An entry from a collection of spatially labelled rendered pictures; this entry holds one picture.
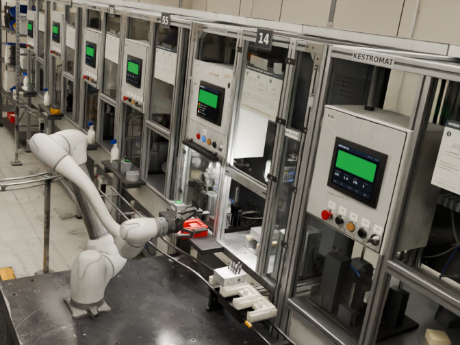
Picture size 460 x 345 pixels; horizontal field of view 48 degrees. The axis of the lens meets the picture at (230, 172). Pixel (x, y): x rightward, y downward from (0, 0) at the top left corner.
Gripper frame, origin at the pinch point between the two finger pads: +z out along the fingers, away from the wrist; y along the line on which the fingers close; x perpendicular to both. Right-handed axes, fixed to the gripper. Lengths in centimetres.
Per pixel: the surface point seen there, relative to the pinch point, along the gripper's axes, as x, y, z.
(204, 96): 43, 53, 18
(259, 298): -36.8, -24.2, 11.9
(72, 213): 282, -113, 21
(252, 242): 3.3, -17.8, 34.5
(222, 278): -20.8, -20.6, 1.2
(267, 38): -3, 89, 21
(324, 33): 46, 93, 100
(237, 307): -36.9, -25.8, 0.4
